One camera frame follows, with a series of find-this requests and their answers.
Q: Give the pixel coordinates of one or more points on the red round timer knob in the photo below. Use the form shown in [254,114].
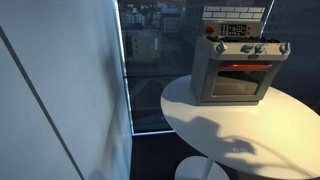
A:
[210,30]

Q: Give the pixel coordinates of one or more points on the grey toy oven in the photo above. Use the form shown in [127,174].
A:
[203,76]

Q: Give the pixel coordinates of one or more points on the white table pedestal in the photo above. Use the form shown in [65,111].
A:
[191,170]

